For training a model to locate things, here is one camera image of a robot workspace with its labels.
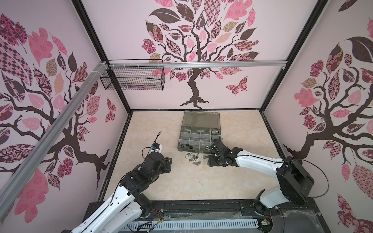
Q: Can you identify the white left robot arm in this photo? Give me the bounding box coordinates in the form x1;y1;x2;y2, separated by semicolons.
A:
71;151;173;233

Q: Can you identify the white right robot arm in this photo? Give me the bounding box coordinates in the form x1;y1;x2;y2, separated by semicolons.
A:
207;139;314;212

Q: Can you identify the silver wing nut pair left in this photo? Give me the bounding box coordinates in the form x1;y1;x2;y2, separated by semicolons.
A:
189;156;197;162

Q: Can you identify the green transparent organizer box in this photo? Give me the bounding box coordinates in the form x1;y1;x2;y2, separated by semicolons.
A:
177;111;221;154

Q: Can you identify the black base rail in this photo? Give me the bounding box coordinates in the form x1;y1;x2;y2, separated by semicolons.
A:
83;199;320;220

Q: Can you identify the white slotted cable duct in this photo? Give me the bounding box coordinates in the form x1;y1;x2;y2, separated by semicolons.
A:
122;219;259;233

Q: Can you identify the black wire mesh basket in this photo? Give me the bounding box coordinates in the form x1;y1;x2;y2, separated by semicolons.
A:
100;58;166;91

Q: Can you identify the aluminium rail back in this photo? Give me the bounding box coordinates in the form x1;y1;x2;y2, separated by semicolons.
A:
109;60;288;69

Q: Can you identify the aluminium rail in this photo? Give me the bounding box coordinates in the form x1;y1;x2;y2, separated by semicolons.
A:
1;61;107;217
109;60;288;69

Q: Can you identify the aluminium rail left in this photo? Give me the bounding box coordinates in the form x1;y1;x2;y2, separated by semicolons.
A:
1;61;107;217

